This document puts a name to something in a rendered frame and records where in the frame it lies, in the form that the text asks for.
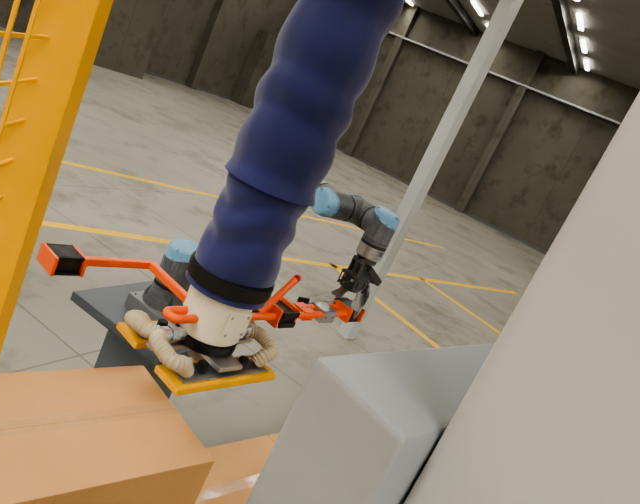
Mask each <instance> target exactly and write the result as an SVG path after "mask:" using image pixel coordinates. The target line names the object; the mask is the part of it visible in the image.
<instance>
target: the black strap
mask: <svg viewBox="0 0 640 504"><path fill-rule="evenodd" d="M195 254H196V250H195V251H194V252H193V253H192V255H191V257H190V260H189V262H188V265H187V270H188V273H189V274H190V276H191V277H192V278H193V279H194V280H195V281H196V282H197V283H198V284H199V285H201V286H202V287H204V288H205V289H207V290H209V291H210V292H212V293H214V294H216V295H218V296H221V297H223V298H226V299H228V300H231V301H235V302H239V303H243V304H251V305H257V304H263V303H265V302H267V301H268V300H269V299H270V296H271V294H272V292H273V290H274V287H275V283H274V284H273V286H272V287H269V288H253V287H247V286H242V285H238V284H235V283H232V282H229V281H226V280H223V279H221V278H219V277H217V276H215V275H213V274H212V273H210V272H208V271H207V270H205V269H204V268H203V267H202V266H201V265H200V264H199V263H198V262H197V260H196V258H195Z"/></svg>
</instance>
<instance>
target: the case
mask: <svg viewBox="0 0 640 504"><path fill-rule="evenodd" d="M213 463H214V459H213V458H212V457H211V455H210V454H209V453H208V451H207V450H206V449H205V447H204V446H203V444H202V443H201V442H200V440H199V439H198V438H197V436H196V435H195V434H194V432H193V431H192V430H191V428H190V427H189V426H188V424H187V423H186V422H185V420H184V419H183V418H182V416H181V415H180V414H179V412H178V411H177V410H176V408H175V407H174V406H173V404H172V403H171V402H170V400H169V399H168V398H167V396H166V395H165V394H164V392H163V391H162V390H161V388H160V387H159V386H158V384H157V383H156V382H155V380H154V379H153V377H152V376H151V375H150V373H149V372H148V371H147V369H146V368H145V367H144V366H143V365H141V366H123V367H105V368H87V369H69V370H51V371H33V372H15V373H0V504H195V502H196V500H197V498H198V496H199V493H200V491H201V489H202V487H203V485H204V483H205V480H206V478H207V476H208V474H209V472H210V469H211V467H212V465H213Z"/></svg>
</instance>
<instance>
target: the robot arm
mask: <svg viewBox="0 0 640 504"><path fill-rule="evenodd" d="M311 208H312V210H313V211H314V212H315V213H316V214H318V215H320V216H322V217H328V218H332V219H336V220H341V221H344V222H348V223H352V224H354V225H356V226H357V227H359V228H360V229H362V230H363V231H364V234H363V236H362V238H361V240H360V242H359V244H358V246H357V248H356V252H357V255H354V256H353V258H352V260H351V262H350V265H349V267H348V268H343V269H342V271H341V273H340V275H339V278H338V280H337V282H339V284H341V286H340V287H339V288H337V289H334V290H333V291H332V292H331V294H333V295H335V296H334V300H335V298H336V297H342V296H344V294H345V293H346V292H348V291H350V292H353V293H357V294H356V298H355V300H354V301H353V302H352V303H351V309H353V310H355V311H354V312H353V319H355V318H356V317H357V316H358V315H359V313H360V312H361V310H362V309H363V307H364V306H365V304H366V302H367V300H368V298H369V293H370V285H369V284H370V283H372V284H375V285H376V286H379V285H380V284H381V282H382V280H381V279H380V277H379V276H378V275H377V273H376V272H375V270H374V269H373V267H372V266H375V265H376V263H377V262H380V261H381V259H382V257H383V255H384V253H385V251H386V249H387V247H388V245H389V243H390V241H391V239H392V237H393V235H394V233H395V231H396V230H397V228H398V225H399V222H400V218H399V216H398V215H397V214H395V213H394V212H392V211H391V210H389V209H387V208H385V207H383V206H377V207H376V206H374V205H373V204H371V203H369V202H368V201H366V200H365V199H363V198H362V197H361V196H359V195H356V194H345V193H342V192H339V191H337V190H336V189H335V188H334V187H333V186H331V185H330V184H329V183H327V182H326V181H324V180H323V181H322V182H321V184H320V185H319V186H318V188H317V189H316V196H315V206H311ZM197 247H198V244H196V243H195V242H193V241H190V240H186V239H174V240H172V241H170V243H169V244H168V246H167V248H166V249H165V252H164V255H163V258H162V260H161V263H160V265H159V266H160V267H161V268H162V269H163V270H164V271H165V272H166V273H167V274H168V275H169V276H170V277H171V278H173V279H174V280H175V281H176V282H177V283H178V284H179V285H180V286H181V287H182V288H183V289H184V290H185V291H186V292H188V290H189V287H190V285H191V284H190V283H189V281H188V280H187V278H186V271H187V265H188V262H189V260H190V257H191V255H192V253H193V252H194V251H195V250H197ZM370 265H371V266H370ZM342 272H344V274H343V276H342V278H341V279H340V276H341V274H342ZM361 290H362V291H361ZM360 291H361V293H359V292H360ZM142 298H143V300H144V302H145V303H146V304H147V305H149V306H150V307H152V308H154V309H156V310H158V311H160V312H163V309H164V308H165V307H167V306H183V302H182V301H181V300H180V299H179V298H178V297H177V296H176V295H175V294H174V293H173V292H172V291H171V290H170V289H169V288H168V287H167V286H166V285H164V284H163V283H162V282H161V281H160V280H159V279H158V278H157V277H156V276H155V278H154V280H153V281H152V282H151V284H150V285H149V286H148V287H147V288H146V289H145V290H144V292H143V295H142Z"/></svg>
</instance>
